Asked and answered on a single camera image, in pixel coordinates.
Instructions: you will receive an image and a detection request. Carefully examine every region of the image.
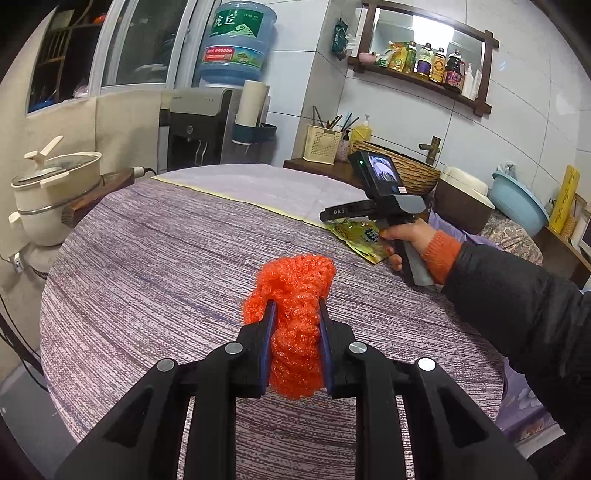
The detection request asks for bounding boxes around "orange foam fruit net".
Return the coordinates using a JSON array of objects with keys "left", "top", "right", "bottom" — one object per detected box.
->
[{"left": 242, "top": 254, "right": 337, "bottom": 399}]

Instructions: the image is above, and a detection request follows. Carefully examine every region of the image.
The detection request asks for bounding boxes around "patterned floral cloth cover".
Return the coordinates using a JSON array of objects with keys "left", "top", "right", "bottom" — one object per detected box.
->
[{"left": 480, "top": 210, "right": 544, "bottom": 266}]

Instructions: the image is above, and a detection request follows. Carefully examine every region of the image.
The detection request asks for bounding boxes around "bronze faucet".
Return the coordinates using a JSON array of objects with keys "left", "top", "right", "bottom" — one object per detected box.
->
[{"left": 418, "top": 136, "right": 441, "bottom": 166}]

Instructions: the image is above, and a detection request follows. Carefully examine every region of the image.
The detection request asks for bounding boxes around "beige chopstick holder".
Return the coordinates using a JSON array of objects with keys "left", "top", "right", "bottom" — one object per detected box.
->
[{"left": 303, "top": 125, "right": 342, "bottom": 165}]

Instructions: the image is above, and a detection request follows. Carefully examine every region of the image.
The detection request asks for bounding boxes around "cream electric cooking pot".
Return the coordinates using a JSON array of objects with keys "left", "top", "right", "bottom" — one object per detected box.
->
[{"left": 8, "top": 135, "right": 102, "bottom": 247}]

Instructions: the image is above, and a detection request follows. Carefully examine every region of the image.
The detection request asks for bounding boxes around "yellow soap bottle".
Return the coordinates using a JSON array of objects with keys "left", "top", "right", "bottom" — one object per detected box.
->
[{"left": 349, "top": 114, "right": 372, "bottom": 150}]

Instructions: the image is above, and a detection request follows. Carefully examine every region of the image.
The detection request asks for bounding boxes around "light blue plastic basin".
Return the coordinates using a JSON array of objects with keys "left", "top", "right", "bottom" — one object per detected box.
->
[{"left": 488, "top": 171, "right": 549, "bottom": 237}]

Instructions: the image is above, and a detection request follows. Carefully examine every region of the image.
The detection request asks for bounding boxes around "yellow green snack wrapper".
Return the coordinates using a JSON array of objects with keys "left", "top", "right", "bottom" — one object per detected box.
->
[{"left": 325, "top": 219, "right": 388, "bottom": 265}]

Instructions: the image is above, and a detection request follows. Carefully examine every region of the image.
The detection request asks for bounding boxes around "water dispenser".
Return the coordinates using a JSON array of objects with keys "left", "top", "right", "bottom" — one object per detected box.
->
[{"left": 157, "top": 87, "right": 276, "bottom": 173}]

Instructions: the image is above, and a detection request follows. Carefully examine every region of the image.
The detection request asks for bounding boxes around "wooden wall shelf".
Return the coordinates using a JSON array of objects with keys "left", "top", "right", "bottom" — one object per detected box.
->
[{"left": 348, "top": 1, "right": 500, "bottom": 117}]

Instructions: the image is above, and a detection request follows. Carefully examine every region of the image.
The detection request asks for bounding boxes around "blue water jug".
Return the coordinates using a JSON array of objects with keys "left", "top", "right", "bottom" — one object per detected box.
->
[{"left": 197, "top": 1, "right": 276, "bottom": 87}]

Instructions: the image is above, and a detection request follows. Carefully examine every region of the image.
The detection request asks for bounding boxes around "person right hand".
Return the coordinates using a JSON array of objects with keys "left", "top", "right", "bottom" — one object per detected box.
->
[{"left": 380, "top": 218, "right": 437, "bottom": 272}]

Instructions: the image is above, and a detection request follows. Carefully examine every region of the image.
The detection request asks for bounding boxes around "yellow tall box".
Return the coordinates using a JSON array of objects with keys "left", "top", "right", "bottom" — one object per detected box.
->
[{"left": 549, "top": 165, "right": 580, "bottom": 234}]

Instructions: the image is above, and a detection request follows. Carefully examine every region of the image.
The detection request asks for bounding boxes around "purple striped tablecloth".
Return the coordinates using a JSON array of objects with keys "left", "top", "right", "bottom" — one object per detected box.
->
[{"left": 38, "top": 163, "right": 507, "bottom": 480}]

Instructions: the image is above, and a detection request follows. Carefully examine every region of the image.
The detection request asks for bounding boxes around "woven wicker basket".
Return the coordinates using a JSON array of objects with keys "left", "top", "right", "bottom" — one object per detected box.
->
[{"left": 351, "top": 140, "right": 441, "bottom": 196}]

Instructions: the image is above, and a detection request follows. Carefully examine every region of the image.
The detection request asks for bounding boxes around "window frame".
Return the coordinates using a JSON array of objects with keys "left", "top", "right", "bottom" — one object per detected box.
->
[{"left": 27, "top": 0, "right": 219, "bottom": 113}]

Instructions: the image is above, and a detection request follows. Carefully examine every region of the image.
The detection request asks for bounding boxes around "wooden counter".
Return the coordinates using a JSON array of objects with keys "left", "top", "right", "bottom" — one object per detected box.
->
[{"left": 283, "top": 158, "right": 362, "bottom": 189}]

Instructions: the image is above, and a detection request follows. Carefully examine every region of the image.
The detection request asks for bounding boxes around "dark sauce bottle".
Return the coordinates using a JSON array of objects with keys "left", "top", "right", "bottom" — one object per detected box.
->
[{"left": 444, "top": 49, "right": 465, "bottom": 94}]

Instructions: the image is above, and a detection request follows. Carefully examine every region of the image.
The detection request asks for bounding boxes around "black jacket right forearm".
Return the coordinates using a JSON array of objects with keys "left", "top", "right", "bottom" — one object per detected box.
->
[{"left": 415, "top": 227, "right": 590, "bottom": 435}]

